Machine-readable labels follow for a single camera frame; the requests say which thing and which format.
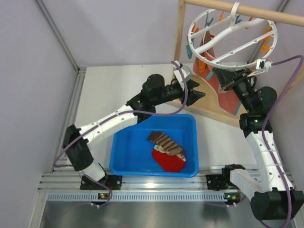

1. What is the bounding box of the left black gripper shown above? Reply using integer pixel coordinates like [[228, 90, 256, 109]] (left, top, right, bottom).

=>
[[152, 78, 204, 105]]

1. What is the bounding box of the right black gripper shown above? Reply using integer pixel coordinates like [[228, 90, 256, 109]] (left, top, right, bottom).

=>
[[213, 67, 255, 113]]

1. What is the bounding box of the pink and brown sock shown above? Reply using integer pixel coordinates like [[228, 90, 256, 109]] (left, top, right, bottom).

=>
[[193, 31, 241, 115]]

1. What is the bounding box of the small cream sock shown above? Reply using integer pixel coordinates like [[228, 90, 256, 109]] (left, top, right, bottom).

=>
[[154, 145, 171, 155]]

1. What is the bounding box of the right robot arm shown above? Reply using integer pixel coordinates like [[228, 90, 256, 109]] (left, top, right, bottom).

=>
[[213, 68, 304, 220]]

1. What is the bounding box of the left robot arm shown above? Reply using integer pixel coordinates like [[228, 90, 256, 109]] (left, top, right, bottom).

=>
[[62, 73, 206, 189]]

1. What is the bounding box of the orange clip lower left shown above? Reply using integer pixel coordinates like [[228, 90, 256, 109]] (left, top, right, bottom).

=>
[[199, 60, 206, 73]]

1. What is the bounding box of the orange clip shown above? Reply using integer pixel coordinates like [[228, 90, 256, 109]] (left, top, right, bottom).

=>
[[199, 60, 206, 73], [191, 22, 199, 34], [218, 11, 224, 21]]

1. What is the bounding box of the white round clip hanger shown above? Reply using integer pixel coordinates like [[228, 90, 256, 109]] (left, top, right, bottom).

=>
[[187, 2, 278, 70]]

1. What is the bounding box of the teal clip left rim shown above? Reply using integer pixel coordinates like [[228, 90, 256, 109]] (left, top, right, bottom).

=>
[[186, 38, 194, 59]]

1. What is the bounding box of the teal clip holding sock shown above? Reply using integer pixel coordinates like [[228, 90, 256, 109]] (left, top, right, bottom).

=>
[[205, 11, 214, 28]]

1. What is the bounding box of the orange clip inner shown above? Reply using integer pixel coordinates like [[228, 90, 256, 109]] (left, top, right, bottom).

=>
[[191, 22, 199, 34]]

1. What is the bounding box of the teal clip far right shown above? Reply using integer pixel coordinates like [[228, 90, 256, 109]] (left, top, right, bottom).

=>
[[235, 15, 242, 24]]

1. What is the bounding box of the orange clip far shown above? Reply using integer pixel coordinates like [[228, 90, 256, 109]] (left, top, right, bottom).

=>
[[218, 11, 224, 21]]

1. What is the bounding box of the wooden hanging rack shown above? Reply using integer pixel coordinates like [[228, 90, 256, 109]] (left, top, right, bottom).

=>
[[174, 0, 304, 126]]

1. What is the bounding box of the brown striped sock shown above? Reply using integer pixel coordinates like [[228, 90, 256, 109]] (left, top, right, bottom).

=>
[[147, 131, 185, 156]]

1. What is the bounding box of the red sock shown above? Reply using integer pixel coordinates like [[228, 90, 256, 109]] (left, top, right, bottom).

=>
[[152, 150, 186, 172]]

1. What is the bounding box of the blue plastic bin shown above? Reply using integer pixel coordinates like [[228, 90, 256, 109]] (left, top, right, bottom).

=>
[[110, 114, 199, 178]]

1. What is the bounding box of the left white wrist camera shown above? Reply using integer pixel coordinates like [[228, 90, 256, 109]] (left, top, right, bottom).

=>
[[173, 61, 193, 84]]

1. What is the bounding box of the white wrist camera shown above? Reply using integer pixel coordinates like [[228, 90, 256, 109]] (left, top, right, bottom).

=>
[[253, 58, 273, 73], [173, 61, 193, 84]]

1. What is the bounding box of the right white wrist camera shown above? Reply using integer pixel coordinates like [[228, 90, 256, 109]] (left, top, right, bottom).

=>
[[253, 58, 273, 73]]

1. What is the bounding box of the aluminium mounting rail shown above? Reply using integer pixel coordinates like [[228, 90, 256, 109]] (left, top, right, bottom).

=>
[[35, 165, 297, 202]]

